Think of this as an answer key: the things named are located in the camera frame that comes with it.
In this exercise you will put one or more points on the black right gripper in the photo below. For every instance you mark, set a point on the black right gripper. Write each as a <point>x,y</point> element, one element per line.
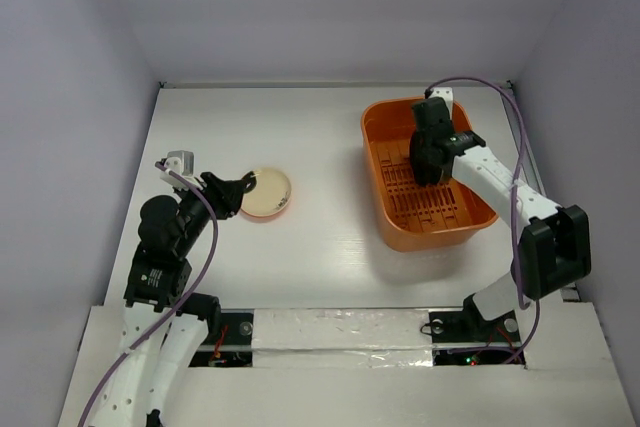
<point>427,162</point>

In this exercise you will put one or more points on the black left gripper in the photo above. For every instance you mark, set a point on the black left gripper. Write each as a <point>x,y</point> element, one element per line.
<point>225,194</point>

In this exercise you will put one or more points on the cream floral plate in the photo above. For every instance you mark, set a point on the cream floral plate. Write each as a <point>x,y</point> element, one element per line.
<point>269,193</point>

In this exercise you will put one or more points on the orange red plate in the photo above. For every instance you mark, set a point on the orange red plate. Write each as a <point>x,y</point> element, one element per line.
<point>264,219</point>

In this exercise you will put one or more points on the black plate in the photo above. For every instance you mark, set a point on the black plate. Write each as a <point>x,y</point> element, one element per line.
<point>425,160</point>

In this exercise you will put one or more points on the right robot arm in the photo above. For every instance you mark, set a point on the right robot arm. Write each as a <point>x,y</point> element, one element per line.
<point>550,243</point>

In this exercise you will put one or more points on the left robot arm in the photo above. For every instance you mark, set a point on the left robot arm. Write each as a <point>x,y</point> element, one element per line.
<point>164,320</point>

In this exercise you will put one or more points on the orange plastic dish rack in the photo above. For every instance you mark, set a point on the orange plastic dish rack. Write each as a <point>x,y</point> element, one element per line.
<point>409,217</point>

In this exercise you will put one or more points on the silver foil tape strip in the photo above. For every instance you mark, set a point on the silver foil tape strip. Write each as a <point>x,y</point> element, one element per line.
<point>340,339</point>

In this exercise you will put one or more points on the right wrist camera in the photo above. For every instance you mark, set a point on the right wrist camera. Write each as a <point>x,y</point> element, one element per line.
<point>445,93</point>

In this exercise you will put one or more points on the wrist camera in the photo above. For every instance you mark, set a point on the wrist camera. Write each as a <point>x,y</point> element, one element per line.
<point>181,162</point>
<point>445,93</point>

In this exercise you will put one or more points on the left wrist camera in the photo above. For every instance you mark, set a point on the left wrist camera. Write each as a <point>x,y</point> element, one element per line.
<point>181,162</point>

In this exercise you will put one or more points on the aluminium side rail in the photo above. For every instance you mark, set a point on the aluminium side rail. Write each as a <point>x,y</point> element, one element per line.
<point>528,169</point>

